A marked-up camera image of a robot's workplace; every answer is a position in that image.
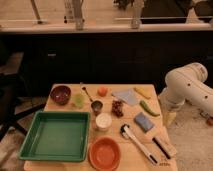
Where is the small orange apple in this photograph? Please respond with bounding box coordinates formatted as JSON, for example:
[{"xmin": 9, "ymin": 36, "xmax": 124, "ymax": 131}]
[{"xmin": 98, "ymin": 87, "xmax": 108, "ymax": 97}]

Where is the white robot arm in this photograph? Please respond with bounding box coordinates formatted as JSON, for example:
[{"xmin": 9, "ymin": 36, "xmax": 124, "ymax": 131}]
[{"xmin": 159, "ymin": 62, "xmax": 213, "ymax": 117}]

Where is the small green cup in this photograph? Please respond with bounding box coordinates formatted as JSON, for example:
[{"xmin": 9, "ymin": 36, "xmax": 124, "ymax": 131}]
[{"xmin": 73, "ymin": 93, "xmax": 84, "ymax": 108}]

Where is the white lidded cup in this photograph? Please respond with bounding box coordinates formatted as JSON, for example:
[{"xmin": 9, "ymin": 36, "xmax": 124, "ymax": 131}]
[{"xmin": 95, "ymin": 113, "xmax": 112, "ymax": 131}]

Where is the purple grape bunch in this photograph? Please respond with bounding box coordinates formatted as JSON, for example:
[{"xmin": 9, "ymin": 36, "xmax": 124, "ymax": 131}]
[{"xmin": 111, "ymin": 100, "xmax": 123, "ymax": 117}]

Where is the metal spoon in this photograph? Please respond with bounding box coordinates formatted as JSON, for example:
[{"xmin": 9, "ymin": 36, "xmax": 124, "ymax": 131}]
[{"xmin": 82, "ymin": 87, "xmax": 93, "ymax": 102}]

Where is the grey cloth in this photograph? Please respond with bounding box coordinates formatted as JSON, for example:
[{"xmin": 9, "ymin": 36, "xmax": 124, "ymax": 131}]
[{"xmin": 112, "ymin": 89, "xmax": 138, "ymax": 106}]

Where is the yellow corn cob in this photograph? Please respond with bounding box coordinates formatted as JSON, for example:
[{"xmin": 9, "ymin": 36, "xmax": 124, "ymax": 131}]
[{"xmin": 134, "ymin": 87, "xmax": 151, "ymax": 99}]

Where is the green chili pepper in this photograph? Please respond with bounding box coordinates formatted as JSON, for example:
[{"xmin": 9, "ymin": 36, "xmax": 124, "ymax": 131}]
[{"xmin": 139, "ymin": 100, "xmax": 160, "ymax": 117}]

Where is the dark red bowl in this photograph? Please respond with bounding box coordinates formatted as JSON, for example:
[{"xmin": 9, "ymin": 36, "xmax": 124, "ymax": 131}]
[{"xmin": 50, "ymin": 85, "xmax": 71, "ymax": 105}]

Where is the blue sponge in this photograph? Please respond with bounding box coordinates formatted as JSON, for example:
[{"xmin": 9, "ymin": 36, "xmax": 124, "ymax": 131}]
[{"xmin": 134, "ymin": 112, "xmax": 154, "ymax": 133}]

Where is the orange plastic bowl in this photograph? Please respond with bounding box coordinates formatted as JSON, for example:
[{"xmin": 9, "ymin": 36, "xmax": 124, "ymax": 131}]
[{"xmin": 88, "ymin": 137, "xmax": 121, "ymax": 171}]

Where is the green plastic tray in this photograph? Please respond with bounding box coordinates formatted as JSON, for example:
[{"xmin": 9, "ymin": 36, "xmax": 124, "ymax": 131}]
[{"xmin": 19, "ymin": 111, "xmax": 90, "ymax": 162}]

